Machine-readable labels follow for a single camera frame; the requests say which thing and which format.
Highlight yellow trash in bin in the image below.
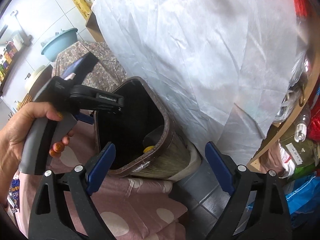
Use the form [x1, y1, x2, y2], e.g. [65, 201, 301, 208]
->
[143, 146, 155, 154]

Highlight wooden side cabinet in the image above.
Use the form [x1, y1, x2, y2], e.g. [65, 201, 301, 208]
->
[86, 12, 105, 42]

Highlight floral patterned cloth cover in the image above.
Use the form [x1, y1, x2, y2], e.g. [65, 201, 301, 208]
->
[52, 41, 127, 92]

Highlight blue plastic bag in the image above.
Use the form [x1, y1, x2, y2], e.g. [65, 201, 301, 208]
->
[284, 174, 319, 229]

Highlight light blue plastic basin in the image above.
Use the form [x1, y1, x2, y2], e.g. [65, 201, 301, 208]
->
[41, 28, 78, 62]

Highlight left hand yellow nails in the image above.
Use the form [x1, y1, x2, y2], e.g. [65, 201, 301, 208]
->
[1, 102, 63, 207]

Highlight red plastic bag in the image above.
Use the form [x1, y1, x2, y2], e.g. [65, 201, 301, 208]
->
[293, 0, 311, 19]

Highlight brown trash bin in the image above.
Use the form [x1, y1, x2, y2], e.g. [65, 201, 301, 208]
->
[94, 76, 191, 179]

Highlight white sheet cover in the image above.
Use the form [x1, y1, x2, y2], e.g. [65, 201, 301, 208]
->
[92, 0, 298, 165]

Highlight yellow foil roll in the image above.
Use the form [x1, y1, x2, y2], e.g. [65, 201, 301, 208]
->
[72, 0, 92, 21]

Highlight clear plastic bottle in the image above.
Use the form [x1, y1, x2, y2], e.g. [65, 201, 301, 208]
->
[294, 104, 311, 142]

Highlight dark wooden wall shelf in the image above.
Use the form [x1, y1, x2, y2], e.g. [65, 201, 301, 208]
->
[1, 31, 33, 95]

